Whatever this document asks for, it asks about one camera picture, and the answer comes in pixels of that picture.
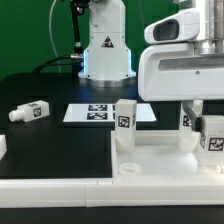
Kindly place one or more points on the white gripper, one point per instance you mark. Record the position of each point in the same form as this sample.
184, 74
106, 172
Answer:
172, 72

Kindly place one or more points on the white square table top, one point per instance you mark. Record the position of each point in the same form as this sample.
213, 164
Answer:
158, 159

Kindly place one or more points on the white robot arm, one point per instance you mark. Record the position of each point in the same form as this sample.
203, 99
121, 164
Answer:
107, 59

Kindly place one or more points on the white marker sheet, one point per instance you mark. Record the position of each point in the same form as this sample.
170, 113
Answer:
104, 113

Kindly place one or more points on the white left obstacle bar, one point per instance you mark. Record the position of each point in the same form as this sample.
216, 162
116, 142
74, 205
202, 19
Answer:
3, 146

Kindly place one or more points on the white obstacle bar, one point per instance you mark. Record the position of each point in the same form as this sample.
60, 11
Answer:
125, 191
3, 146

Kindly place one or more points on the white front obstacle bar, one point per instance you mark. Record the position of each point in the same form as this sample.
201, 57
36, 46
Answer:
125, 191

